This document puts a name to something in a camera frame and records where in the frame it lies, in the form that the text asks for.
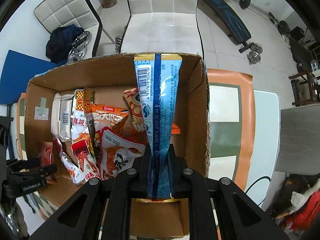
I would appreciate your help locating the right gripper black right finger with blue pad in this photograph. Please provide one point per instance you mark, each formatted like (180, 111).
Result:
(218, 209)

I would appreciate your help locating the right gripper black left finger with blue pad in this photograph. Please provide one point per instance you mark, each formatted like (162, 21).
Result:
(99, 209)

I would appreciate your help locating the long blue biscuit packet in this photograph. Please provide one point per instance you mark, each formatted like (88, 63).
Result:
(157, 79)

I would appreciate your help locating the red white spicy strip packet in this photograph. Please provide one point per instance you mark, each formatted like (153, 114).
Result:
(86, 162)

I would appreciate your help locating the red white snack packet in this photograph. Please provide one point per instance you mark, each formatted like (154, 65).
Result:
(73, 170)

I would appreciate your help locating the small red snack packet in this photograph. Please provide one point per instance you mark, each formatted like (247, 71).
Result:
(46, 159)

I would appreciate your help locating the orange panda snack bag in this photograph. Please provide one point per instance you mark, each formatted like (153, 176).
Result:
(115, 153)

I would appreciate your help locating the white orange spicy snack bag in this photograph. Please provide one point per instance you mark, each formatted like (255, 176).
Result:
(79, 126)

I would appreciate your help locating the white wrapped snack pack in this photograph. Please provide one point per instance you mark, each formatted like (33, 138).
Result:
(61, 121)

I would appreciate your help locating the orange owl-face snack bag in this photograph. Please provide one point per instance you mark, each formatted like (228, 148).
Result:
(132, 98)

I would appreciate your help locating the grey cushion right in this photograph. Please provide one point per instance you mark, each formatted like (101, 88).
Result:
(299, 140)

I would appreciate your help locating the blue floor mat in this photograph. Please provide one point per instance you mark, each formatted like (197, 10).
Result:
(18, 69)

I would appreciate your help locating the checkered orange-edged table mat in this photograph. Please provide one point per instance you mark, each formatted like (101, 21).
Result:
(232, 128)

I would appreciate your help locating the dark blue cloth bundle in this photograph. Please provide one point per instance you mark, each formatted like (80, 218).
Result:
(60, 43)

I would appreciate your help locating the chrome weight plates on chair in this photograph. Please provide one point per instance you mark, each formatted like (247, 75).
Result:
(79, 47)

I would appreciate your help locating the chrome dumbbell pair right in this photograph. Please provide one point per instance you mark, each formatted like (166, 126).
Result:
(254, 56)

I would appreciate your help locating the white quilted chair left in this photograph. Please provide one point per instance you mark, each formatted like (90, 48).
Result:
(53, 14)

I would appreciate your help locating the white quilted chair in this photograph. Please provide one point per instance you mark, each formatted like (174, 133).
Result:
(162, 26)
(53, 14)

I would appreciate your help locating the white quilted chair centre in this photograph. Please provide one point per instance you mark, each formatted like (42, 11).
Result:
(162, 26)

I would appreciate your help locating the black barbell plate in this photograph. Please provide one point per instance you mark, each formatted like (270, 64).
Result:
(244, 4)

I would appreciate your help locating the black blue workout bench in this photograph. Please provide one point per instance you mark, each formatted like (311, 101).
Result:
(231, 19)

